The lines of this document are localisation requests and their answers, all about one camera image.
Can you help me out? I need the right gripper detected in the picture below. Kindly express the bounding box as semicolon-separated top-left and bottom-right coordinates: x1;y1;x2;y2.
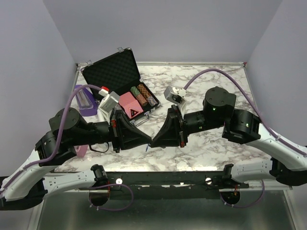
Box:
150;105;224;149

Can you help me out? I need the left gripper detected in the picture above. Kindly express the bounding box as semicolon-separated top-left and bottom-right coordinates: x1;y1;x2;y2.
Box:
72;109;154;152

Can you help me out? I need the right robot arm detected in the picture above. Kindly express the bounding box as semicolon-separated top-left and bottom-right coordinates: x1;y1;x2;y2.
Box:
151;86;307;189

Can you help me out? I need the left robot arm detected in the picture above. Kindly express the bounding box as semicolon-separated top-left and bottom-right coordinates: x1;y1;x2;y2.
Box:
0;108;152;211

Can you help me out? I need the pink playing card deck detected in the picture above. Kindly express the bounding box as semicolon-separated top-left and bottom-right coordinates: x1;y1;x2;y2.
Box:
119;92;143;119

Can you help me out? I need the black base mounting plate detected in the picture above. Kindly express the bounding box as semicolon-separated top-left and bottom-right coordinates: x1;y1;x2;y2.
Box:
79;171;250;199

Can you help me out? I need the pink box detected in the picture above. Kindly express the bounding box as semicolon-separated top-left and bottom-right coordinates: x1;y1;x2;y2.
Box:
74;145;88;158

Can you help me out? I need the purple metronome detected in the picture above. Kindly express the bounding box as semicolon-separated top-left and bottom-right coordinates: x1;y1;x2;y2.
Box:
75;88;98;117

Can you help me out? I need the black poker chip case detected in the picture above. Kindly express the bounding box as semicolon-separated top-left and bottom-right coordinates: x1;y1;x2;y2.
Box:
81;48;160;121

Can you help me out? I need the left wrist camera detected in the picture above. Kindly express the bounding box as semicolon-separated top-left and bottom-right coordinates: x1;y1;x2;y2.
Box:
97;89;120;123

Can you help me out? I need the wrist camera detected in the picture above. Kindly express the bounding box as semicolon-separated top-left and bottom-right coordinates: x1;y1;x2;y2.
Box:
97;89;120;123
164;86;187;105

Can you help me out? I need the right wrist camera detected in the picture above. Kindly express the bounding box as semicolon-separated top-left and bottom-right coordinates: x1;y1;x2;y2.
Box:
164;86;187;105

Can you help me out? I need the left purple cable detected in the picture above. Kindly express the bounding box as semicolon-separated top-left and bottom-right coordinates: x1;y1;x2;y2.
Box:
0;84;110;192

